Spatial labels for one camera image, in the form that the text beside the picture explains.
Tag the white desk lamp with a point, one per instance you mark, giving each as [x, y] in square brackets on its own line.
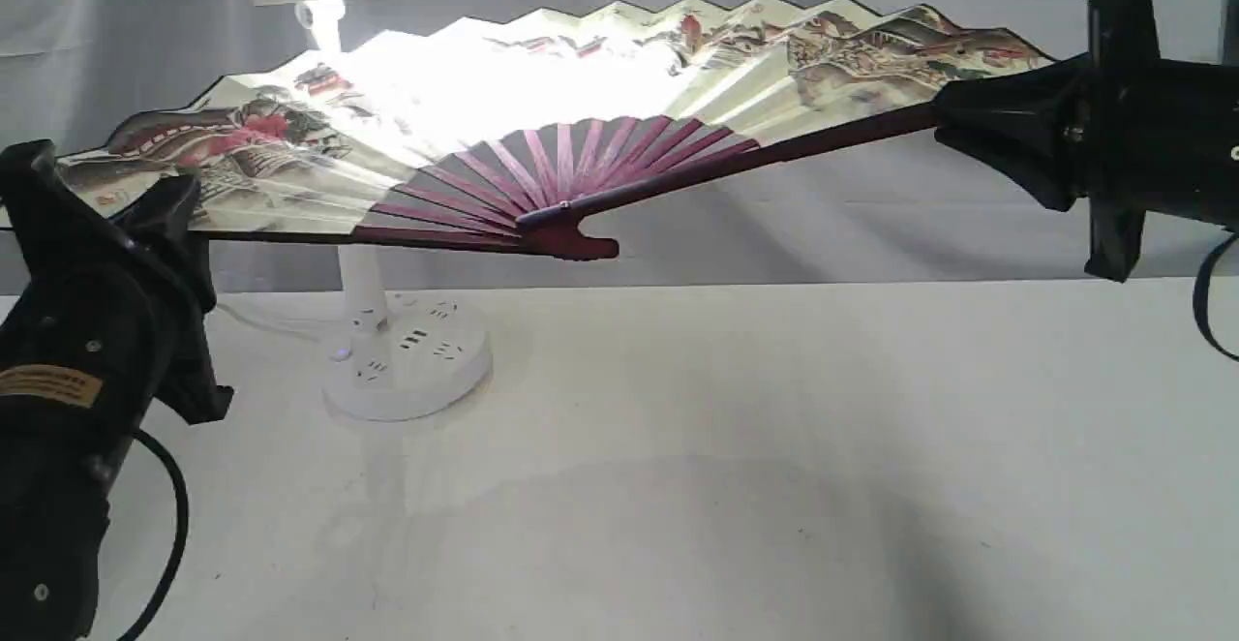
[390, 364]

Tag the painted paper folding fan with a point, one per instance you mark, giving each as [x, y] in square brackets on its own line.
[502, 136]

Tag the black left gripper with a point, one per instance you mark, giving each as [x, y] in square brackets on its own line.
[112, 321]

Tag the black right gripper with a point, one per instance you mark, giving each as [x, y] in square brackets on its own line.
[1160, 134]

